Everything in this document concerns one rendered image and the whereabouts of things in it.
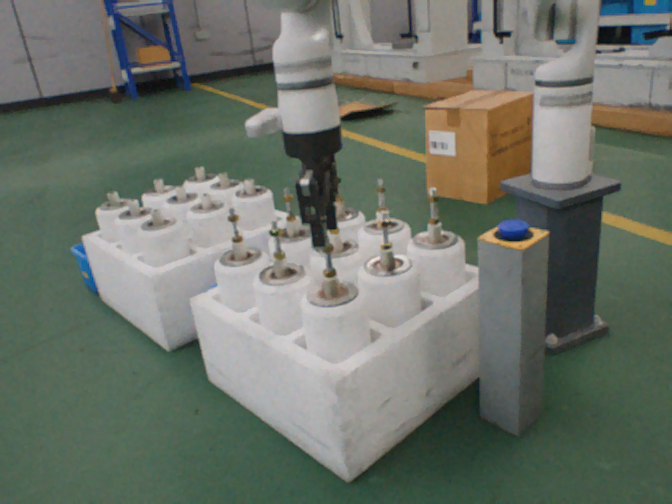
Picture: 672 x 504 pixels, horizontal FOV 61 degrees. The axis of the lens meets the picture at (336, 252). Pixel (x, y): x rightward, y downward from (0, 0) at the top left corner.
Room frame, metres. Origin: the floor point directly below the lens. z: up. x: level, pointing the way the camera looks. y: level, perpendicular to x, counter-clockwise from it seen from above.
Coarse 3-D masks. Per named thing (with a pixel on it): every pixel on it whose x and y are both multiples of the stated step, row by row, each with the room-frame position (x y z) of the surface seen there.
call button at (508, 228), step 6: (504, 222) 0.73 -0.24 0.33; (510, 222) 0.72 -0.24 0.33; (516, 222) 0.72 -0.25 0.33; (522, 222) 0.72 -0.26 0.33; (498, 228) 0.72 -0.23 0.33; (504, 228) 0.71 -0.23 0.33; (510, 228) 0.70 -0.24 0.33; (516, 228) 0.70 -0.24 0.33; (522, 228) 0.70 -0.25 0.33; (528, 228) 0.71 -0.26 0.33; (504, 234) 0.71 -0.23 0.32; (510, 234) 0.70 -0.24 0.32; (516, 234) 0.70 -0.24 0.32; (522, 234) 0.70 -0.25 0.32
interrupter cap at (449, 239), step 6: (420, 234) 0.90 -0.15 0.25; (426, 234) 0.90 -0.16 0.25; (444, 234) 0.89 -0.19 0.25; (450, 234) 0.89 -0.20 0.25; (414, 240) 0.88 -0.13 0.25; (420, 240) 0.88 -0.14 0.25; (426, 240) 0.88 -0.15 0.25; (444, 240) 0.87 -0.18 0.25; (450, 240) 0.86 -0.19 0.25; (456, 240) 0.86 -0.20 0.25; (420, 246) 0.85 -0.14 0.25; (426, 246) 0.85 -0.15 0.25; (432, 246) 0.85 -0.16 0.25; (438, 246) 0.84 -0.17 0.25; (444, 246) 0.84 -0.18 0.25; (450, 246) 0.84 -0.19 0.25
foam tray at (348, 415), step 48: (240, 336) 0.79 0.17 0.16; (288, 336) 0.74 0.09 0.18; (384, 336) 0.71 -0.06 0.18; (432, 336) 0.75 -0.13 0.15; (240, 384) 0.82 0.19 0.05; (288, 384) 0.70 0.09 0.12; (336, 384) 0.62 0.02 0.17; (384, 384) 0.67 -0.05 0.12; (432, 384) 0.74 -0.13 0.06; (288, 432) 0.72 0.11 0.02; (336, 432) 0.62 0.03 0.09; (384, 432) 0.67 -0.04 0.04
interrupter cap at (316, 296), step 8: (312, 288) 0.75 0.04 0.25; (320, 288) 0.74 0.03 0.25; (344, 288) 0.74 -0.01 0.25; (352, 288) 0.73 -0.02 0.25; (312, 296) 0.72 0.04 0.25; (320, 296) 0.72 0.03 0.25; (344, 296) 0.71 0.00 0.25; (352, 296) 0.71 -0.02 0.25; (312, 304) 0.70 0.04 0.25; (320, 304) 0.69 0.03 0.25; (328, 304) 0.69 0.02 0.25; (336, 304) 0.69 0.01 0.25; (344, 304) 0.69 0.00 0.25
